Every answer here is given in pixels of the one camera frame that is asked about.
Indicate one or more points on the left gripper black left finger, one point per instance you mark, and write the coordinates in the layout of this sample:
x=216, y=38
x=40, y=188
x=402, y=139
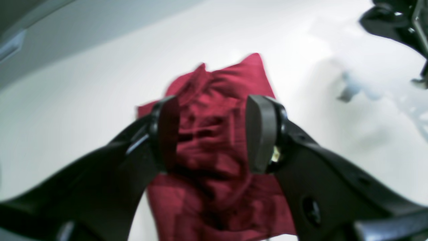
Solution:
x=95, y=198

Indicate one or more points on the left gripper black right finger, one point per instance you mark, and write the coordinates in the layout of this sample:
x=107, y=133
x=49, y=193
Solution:
x=330, y=198

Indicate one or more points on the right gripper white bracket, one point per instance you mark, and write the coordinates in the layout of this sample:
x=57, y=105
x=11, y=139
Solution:
x=404, y=21

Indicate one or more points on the dark red long-sleeve shirt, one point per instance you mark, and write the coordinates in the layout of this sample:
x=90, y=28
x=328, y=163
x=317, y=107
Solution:
x=210, y=195

